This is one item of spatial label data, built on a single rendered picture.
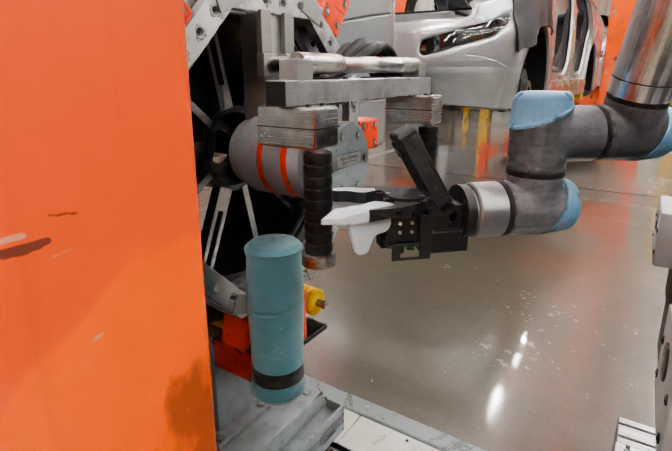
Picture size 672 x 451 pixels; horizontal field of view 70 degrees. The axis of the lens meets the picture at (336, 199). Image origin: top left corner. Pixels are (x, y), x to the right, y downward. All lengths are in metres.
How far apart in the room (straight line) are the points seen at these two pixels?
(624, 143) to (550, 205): 0.12
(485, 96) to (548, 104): 2.69
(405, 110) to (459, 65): 2.38
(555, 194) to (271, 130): 0.38
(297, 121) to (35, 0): 0.35
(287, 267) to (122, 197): 0.44
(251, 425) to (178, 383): 0.84
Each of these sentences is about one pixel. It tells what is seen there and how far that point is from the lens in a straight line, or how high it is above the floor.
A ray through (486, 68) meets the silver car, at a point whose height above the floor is 1.01.
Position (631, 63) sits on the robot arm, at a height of 1.00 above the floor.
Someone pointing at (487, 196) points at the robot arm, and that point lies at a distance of 0.65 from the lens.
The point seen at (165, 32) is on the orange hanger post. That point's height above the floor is 1.01.
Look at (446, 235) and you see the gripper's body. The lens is 0.65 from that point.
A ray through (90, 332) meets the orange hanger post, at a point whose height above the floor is 0.85.
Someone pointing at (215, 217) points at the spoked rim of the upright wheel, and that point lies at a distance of 0.91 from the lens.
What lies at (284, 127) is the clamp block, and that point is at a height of 0.93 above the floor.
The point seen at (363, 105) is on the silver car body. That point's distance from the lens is 1.53.
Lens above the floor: 0.99
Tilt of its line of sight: 15 degrees down
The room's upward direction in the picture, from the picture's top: straight up
